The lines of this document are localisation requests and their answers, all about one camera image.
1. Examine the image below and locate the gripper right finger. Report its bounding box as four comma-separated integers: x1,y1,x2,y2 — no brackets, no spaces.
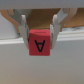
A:
49,7,77,44

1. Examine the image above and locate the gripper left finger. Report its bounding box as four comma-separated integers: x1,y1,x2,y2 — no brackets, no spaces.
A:
7,9,32,50

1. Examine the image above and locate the pink block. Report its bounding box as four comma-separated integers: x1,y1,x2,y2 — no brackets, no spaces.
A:
27,28,54,57

